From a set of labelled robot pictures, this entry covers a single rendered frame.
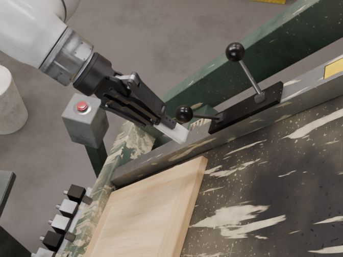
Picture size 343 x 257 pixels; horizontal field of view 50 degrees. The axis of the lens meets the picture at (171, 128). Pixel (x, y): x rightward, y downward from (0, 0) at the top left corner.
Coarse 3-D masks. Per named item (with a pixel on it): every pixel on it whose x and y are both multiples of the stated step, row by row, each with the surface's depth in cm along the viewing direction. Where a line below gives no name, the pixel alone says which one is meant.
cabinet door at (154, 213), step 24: (192, 168) 86; (120, 192) 116; (144, 192) 101; (168, 192) 90; (192, 192) 81; (120, 216) 106; (144, 216) 93; (168, 216) 83; (96, 240) 110; (120, 240) 97; (144, 240) 86; (168, 240) 77
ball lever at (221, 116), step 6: (180, 108) 74; (186, 108) 74; (180, 114) 74; (186, 114) 74; (192, 114) 75; (198, 114) 77; (204, 114) 78; (222, 114) 80; (180, 120) 74; (186, 120) 74; (216, 120) 81; (222, 120) 80
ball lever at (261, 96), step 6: (234, 42) 71; (228, 48) 71; (234, 48) 70; (240, 48) 70; (228, 54) 71; (234, 54) 70; (240, 54) 70; (234, 60) 71; (240, 60) 71; (246, 66) 71; (246, 72) 71; (252, 78) 71; (252, 84) 72; (258, 90) 72; (258, 96) 72; (264, 96) 71; (258, 102) 72
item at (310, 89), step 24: (312, 72) 65; (288, 96) 67; (312, 96) 64; (336, 96) 63; (264, 120) 73; (168, 144) 100; (192, 144) 89; (216, 144) 86; (120, 168) 122; (144, 168) 108
